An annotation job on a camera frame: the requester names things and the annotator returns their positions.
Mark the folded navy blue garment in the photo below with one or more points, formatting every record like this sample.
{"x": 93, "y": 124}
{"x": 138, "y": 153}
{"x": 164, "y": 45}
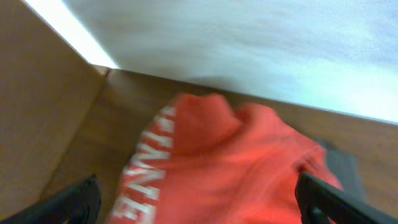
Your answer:
{"x": 344, "y": 166}

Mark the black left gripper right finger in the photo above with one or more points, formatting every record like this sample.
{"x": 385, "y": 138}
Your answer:
{"x": 320, "y": 202}

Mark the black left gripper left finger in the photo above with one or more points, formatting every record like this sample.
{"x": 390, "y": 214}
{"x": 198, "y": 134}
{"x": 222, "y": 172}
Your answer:
{"x": 77, "y": 203}

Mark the orange red printed t-shirt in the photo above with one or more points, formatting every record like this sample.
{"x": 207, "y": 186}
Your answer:
{"x": 200, "y": 161}

